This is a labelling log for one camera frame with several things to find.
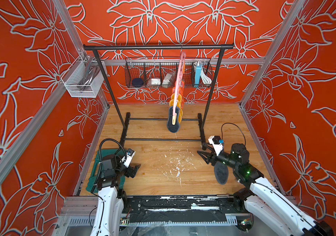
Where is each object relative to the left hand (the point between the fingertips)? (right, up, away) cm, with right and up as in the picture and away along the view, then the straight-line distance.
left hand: (129, 159), depth 85 cm
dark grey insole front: (+54, -7, -1) cm, 54 cm away
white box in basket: (+15, +47, +1) cm, 49 cm away
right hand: (+39, +9, -11) cm, 41 cm away
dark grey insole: (+25, +19, +3) cm, 31 cm away
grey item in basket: (+22, +48, +5) cm, 53 cm away
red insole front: (+30, +42, -2) cm, 52 cm away
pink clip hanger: (+26, +24, -18) cm, 40 cm away
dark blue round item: (+3, +48, +9) cm, 49 cm away
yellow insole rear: (+29, +36, -7) cm, 46 cm away
